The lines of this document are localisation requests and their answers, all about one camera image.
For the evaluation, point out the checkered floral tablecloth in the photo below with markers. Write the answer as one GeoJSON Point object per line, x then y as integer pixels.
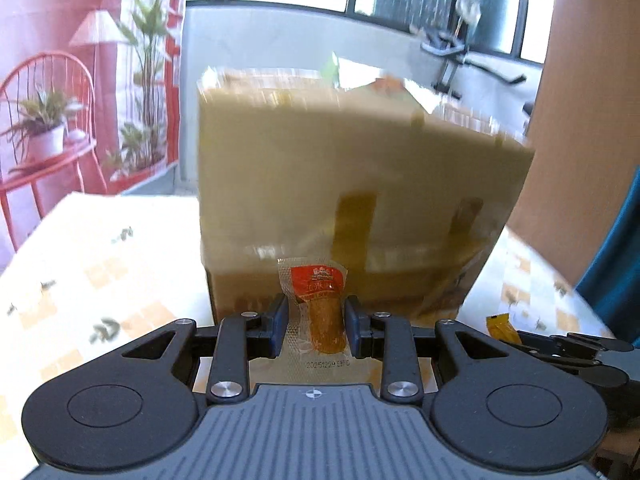
{"type": "Point", "coordinates": [100, 260]}

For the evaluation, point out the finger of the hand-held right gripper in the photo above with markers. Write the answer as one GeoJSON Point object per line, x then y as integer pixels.
{"type": "Point", "coordinates": [545, 346]}
{"type": "Point", "coordinates": [595, 342]}

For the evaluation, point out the small yellow snack packet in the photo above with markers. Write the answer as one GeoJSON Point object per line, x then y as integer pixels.
{"type": "Point", "coordinates": [502, 327]}

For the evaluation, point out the black exercise bike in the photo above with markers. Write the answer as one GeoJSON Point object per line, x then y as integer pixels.
{"type": "Point", "coordinates": [450, 72]}

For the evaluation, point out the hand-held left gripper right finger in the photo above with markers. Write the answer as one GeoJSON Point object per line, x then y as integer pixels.
{"type": "Point", "coordinates": [356, 327]}

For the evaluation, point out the printed wall tapestry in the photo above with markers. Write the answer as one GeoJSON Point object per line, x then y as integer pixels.
{"type": "Point", "coordinates": [50, 35]}

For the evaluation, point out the brown wooden board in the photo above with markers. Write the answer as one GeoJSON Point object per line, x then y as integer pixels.
{"type": "Point", "coordinates": [575, 135]}

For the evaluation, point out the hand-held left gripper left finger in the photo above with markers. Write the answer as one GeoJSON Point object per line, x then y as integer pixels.
{"type": "Point", "coordinates": [275, 327]}

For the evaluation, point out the blue cloth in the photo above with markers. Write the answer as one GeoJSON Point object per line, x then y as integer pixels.
{"type": "Point", "coordinates": [620, 270]}

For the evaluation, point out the brown cardboard box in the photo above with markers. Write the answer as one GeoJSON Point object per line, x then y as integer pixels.
{"type": "Point", "coordinates": [325, 160]}

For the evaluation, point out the clear sausage packet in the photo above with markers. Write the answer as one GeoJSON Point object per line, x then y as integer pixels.
{"type": "Point", "coordinates": [320, 320]}

